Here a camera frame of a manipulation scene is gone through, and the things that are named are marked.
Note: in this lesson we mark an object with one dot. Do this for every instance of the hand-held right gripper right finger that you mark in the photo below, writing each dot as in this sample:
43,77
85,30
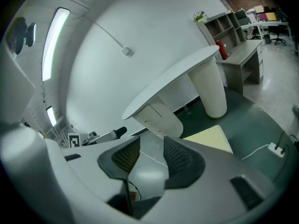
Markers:
222,171

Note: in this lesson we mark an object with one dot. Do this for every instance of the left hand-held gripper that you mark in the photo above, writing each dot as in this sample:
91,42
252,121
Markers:
74,140

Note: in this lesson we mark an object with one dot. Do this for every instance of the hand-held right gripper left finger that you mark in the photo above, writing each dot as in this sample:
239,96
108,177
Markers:
88,162

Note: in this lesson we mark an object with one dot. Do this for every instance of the cream upholstered stool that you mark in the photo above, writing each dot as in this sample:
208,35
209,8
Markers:
208,136

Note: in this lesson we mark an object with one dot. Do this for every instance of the white dressing table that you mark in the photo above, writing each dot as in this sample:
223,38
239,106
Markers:
172,73

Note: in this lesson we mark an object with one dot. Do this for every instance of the white power strip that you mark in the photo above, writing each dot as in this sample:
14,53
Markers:
275,148

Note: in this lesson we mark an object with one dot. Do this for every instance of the ceiling light panel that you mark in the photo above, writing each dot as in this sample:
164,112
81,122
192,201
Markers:
54,43
51,115

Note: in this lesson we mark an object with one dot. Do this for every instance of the grey desk with shelves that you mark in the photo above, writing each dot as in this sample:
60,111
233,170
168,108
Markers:
240,52

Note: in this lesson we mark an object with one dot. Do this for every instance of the red bottle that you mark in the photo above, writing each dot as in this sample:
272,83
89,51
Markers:
220,49

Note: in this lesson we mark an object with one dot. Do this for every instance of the grey waste bin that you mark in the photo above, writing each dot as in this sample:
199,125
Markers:
267,39

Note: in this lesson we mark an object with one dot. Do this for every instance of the small green potted plant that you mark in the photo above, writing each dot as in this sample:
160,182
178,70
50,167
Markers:
199,16

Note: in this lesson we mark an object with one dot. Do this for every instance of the black office chair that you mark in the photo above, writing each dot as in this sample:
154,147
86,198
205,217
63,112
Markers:
278,34

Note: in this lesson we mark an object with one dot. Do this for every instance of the white office desk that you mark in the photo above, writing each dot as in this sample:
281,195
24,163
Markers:
268,23

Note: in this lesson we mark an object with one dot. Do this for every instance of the magenta panel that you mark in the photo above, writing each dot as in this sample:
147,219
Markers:
262,17

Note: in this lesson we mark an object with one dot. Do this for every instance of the yellow panel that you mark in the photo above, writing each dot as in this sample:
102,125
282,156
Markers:
271,16

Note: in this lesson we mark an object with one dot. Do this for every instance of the white wall junction box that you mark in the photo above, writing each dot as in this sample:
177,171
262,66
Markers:
125,51

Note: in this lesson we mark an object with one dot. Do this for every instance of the white wall conduit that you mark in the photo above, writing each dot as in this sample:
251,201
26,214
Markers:
108,34

